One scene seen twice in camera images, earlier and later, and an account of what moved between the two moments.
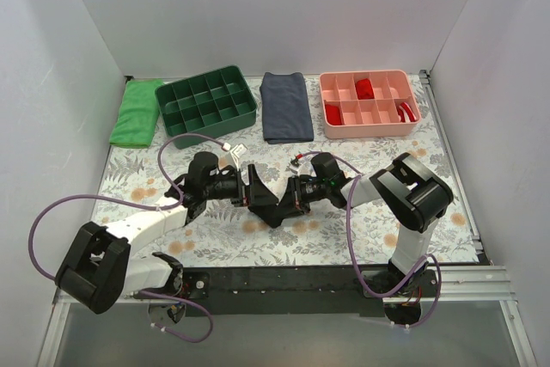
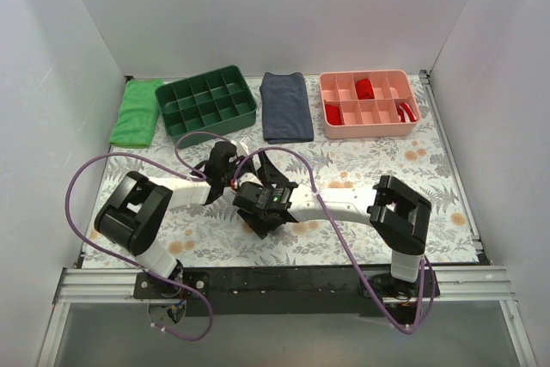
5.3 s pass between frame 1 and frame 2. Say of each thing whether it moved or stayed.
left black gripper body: moved
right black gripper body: moved
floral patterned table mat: stayed
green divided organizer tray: stayed
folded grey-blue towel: stayed
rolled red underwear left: stayed
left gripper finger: moved
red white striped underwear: stayed
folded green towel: stayed
